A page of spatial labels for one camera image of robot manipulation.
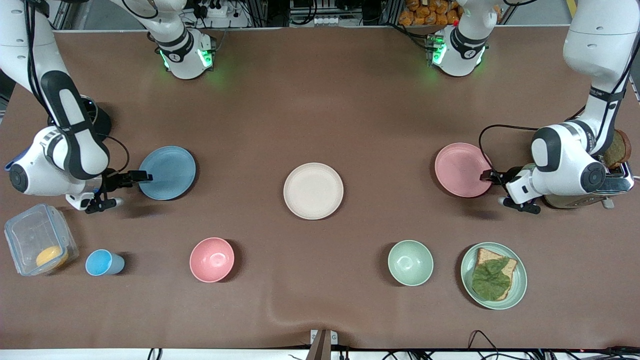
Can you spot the beige plate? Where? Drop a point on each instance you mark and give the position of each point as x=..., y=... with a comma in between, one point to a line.
x=313, y=191

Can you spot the pink plate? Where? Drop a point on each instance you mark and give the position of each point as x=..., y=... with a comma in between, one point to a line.
x=460, y=170

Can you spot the black round object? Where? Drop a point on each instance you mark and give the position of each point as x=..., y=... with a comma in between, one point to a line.
x=102, y=122

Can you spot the white power strip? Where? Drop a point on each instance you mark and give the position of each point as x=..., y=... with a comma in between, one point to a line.
x=215, y=10

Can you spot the blue cup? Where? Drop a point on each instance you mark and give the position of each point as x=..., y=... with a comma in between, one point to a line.
x=97, y=263

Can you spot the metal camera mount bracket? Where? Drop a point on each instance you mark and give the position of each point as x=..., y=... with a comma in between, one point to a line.
x=322, y=342

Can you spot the green plate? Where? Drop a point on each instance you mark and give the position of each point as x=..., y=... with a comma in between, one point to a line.
x=520, y=285

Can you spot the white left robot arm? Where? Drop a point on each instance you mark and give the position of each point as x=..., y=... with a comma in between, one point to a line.
x=565, y=160

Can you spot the clear plastic container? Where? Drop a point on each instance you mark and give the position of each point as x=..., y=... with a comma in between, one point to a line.
x=35, y=235

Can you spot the grey toaster lever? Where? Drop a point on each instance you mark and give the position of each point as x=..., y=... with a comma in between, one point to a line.
x=608, y=203

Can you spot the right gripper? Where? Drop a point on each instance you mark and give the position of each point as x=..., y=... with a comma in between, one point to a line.
x=113, y=180

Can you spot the beige and chrome toaster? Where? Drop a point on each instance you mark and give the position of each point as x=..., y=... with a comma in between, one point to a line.
x=619, y=185

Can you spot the green bowl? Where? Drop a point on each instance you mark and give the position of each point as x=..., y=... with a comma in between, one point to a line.
x=410, y=262

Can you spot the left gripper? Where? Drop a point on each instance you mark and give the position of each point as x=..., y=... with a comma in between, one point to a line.
x=509, y=175

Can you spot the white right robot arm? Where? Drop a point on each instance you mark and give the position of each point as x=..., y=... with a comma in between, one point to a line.
x=75, y=150

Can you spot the orange snack packets bag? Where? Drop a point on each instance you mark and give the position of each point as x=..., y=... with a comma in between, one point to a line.
x=430, y=12

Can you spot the blue plate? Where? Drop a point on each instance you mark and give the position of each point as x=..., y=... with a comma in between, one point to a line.
x=170, y=172

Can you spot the dark bread slice in toaster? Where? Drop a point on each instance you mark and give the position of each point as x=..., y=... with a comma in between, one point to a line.
x=617, y=150

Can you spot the green lettuce leaf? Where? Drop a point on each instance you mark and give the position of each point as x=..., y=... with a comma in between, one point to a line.
x=490, y=280

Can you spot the orange round food piece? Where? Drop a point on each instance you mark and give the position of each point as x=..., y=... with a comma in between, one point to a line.
x=51, y=256

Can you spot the pink bowl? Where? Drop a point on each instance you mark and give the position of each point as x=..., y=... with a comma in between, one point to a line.
x=212, y=260

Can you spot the brown bread slice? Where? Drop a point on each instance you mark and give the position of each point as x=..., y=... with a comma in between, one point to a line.
x=482, y=256

